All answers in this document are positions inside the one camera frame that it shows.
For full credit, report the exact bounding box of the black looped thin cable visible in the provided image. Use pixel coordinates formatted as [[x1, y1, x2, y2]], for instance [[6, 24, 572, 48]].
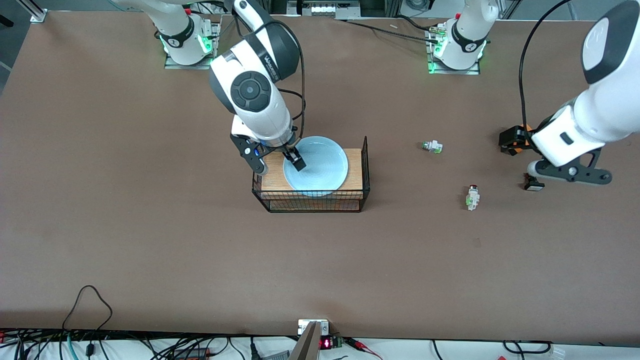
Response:
[[62, 285, 114, 332]]

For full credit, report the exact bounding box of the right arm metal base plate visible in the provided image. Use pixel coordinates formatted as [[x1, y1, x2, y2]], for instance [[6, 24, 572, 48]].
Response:
[[164, 21, 221, 70]]

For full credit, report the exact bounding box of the aluminium frame profile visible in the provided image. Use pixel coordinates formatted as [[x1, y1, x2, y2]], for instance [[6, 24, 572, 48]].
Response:
[[19, 0, 49, 24]]

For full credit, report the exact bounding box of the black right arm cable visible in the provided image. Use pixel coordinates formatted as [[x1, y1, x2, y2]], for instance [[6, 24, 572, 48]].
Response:
[[252, 19, 307, 147]]

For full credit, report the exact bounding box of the light blue round plate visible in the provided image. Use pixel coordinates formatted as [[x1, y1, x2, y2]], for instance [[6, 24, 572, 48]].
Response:
[[283, 136, 349, 198]]

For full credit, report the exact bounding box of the black power adapter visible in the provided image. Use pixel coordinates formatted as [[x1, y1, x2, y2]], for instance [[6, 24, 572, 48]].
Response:
[[172, 347, 211, 360]]

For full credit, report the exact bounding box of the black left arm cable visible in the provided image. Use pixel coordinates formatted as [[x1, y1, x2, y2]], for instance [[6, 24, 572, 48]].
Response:
[[518, 0, 573, 130]]

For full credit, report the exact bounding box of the wooden board shelf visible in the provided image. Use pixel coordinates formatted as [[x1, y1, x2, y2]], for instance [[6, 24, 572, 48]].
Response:
[[261, 148, 364, 193]]

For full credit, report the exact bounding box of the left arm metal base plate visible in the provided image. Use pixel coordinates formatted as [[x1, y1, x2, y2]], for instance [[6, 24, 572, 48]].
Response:
[[426, 22, 482, 76]]

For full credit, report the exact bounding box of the black cable on table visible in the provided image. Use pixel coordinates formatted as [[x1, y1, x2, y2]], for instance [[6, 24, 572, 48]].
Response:
[[335, 18, 441, 45]]

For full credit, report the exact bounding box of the small white box device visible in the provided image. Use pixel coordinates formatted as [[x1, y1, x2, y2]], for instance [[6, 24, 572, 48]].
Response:
[[298, 319, 331, 337]]

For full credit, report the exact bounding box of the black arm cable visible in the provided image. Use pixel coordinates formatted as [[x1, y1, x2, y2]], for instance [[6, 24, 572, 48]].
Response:
[[252, 19, 307, 147], [518, 0, 573, 130]]

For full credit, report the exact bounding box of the orange button enclosure box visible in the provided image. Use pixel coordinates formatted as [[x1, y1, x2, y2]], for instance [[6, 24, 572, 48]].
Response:
[[515, 123, 537, 151]]

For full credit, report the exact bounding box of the black cable on white ledge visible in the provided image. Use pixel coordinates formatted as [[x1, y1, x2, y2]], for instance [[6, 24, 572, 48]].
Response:
[[502, 340, 553, 354]]

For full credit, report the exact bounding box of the black wire basket rack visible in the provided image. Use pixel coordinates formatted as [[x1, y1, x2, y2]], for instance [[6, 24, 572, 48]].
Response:
[[251, 135, 372, 214]]

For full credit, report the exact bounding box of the red clip lead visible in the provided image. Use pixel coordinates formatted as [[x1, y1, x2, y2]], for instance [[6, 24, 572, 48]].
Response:
[[345, 337, 383, 360]]

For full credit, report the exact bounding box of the lit white panel device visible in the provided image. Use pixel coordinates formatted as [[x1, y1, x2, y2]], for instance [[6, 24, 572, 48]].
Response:
[[287, 0, 362, 20]]

